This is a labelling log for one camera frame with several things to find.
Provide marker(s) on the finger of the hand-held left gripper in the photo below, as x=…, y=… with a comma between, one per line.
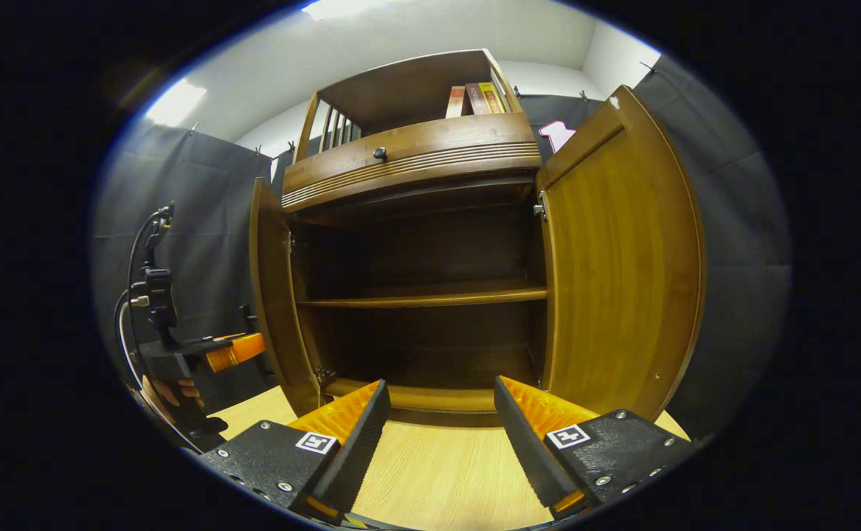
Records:
x=238, y=352

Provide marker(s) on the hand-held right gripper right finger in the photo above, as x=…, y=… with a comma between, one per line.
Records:
x=530, y=450

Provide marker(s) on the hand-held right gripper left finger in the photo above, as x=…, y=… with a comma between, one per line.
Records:
x=360, y=450

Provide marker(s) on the wooden cabinet door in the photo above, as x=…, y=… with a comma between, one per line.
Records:
x=622, y=258
x=275, y=295

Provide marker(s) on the wooden double-door shoe cabinet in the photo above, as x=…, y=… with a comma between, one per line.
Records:
x=400, y=88

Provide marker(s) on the metal door hinge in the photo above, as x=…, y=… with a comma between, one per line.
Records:
x=320, y=375
x=292, y=243
x=540, y=206

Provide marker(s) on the wooden inner cabinet shelf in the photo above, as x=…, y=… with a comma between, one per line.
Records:
x=430, y=297

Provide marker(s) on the wooden ribbed cabinet drawer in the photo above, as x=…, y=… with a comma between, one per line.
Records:
x=437, y=144

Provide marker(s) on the black backdrop cloth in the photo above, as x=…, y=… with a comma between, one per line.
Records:
x=201, y=221

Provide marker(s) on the black round drawer knob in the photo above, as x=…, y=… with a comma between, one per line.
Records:
x=380, y=153

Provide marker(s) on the ceiling light panel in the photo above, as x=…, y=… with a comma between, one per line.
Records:
x=174, y=102
x=349, y=7

